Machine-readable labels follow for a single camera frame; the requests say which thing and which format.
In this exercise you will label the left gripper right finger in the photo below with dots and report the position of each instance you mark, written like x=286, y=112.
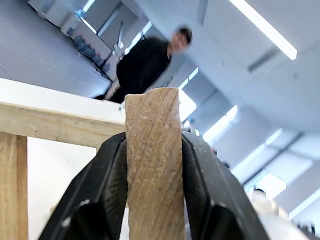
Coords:
x=212, y=190

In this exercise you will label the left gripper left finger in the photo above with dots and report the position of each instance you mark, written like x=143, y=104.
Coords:
x=93, y=190

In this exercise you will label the wooden cross bar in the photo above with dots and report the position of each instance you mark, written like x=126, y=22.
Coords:
x=57, y=123

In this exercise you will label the wooden leg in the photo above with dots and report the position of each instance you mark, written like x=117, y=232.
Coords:
x=12, y=187

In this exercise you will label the person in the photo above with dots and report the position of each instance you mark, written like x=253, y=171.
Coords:
x=145, y=65

